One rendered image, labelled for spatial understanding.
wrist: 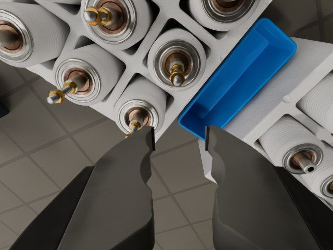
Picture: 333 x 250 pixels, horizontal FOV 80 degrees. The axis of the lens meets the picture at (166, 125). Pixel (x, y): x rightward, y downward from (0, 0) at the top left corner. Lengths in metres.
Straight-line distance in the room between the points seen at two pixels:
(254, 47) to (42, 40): 0.49
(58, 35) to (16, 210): 0.89
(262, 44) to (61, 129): 0.67
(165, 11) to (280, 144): 0.33
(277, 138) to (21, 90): 0.72
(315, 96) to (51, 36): 0.50
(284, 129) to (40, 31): 0.48
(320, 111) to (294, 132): 0.06
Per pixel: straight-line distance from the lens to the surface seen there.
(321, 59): 0.50
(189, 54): 0.33
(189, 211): 0.93
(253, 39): 0.61
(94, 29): 0.35
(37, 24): 0.40
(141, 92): 0.36
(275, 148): 0.47
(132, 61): 0.41
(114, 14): 0.32
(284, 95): 0.49
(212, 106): 0.63
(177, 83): 0.24
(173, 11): 0.40
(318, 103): 0.48
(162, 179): 0.80
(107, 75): 0.36
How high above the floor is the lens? 0.58
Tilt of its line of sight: 62 degrees down
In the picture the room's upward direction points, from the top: 176 degrees counter-clockwise
